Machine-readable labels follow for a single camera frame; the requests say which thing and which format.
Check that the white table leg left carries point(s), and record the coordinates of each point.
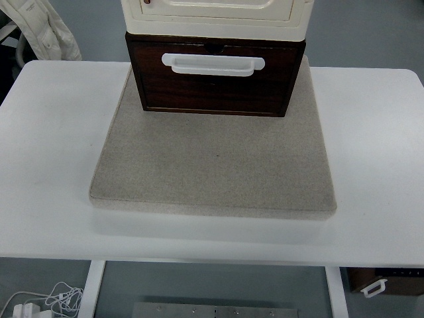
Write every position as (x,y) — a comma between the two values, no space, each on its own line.
(91,289)

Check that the white jacket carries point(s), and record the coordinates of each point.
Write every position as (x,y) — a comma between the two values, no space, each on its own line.
(44,29)

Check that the beige fabric cushion pad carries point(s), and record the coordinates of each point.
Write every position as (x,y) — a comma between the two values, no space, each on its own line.
(217,165)

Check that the white table leg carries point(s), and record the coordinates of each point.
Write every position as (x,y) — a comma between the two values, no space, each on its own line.
(336,292)
(91,289)

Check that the brown box white handle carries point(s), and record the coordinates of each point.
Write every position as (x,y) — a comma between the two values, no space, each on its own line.
(388,281)

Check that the dark wood drawer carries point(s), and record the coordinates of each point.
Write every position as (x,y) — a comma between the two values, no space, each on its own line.
(265,93)

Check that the white drawer handle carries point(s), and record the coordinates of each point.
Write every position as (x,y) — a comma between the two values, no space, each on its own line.
(208,65)

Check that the white charger adapter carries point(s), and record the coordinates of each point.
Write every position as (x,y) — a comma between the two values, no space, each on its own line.
(28,310)

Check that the cream cabinet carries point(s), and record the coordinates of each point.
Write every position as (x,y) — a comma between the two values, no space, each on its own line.
(251,20)

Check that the white table leg right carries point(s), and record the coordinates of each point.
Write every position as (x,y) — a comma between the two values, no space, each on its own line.
(336,292)

